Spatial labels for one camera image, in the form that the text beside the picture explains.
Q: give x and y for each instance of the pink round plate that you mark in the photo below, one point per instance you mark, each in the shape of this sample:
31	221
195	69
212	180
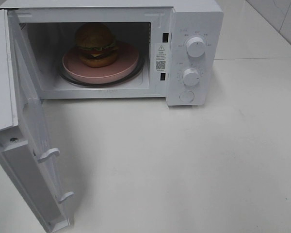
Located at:
126	62

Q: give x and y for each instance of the white round door button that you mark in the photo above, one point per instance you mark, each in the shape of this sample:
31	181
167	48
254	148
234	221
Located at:
187	96

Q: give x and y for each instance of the white microwave door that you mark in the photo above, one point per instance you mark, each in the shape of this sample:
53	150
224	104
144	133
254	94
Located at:
26	153

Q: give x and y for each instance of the white microwave oven body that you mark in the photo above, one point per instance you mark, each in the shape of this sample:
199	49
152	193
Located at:
51	26

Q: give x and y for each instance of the burger with lettuce and tomato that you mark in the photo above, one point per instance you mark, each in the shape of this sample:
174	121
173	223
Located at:
96	45

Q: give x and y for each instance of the white lower timer knob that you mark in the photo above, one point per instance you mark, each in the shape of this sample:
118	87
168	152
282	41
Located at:
191	77

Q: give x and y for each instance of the white upper power knob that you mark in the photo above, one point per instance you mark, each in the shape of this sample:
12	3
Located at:
195	46

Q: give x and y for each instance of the white warning label sticker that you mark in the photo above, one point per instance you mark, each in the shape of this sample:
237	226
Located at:
162	51

